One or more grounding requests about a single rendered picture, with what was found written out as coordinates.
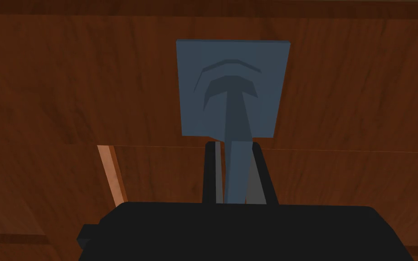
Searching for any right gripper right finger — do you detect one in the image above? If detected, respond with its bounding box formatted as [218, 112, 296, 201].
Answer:
[245, 141, 279, 206]

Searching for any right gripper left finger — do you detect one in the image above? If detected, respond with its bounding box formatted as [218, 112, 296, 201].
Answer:
[202, 141, 225, 205]

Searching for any blue-grey door handle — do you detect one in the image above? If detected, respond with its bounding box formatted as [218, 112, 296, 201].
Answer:
[175, 39, 291, 204]

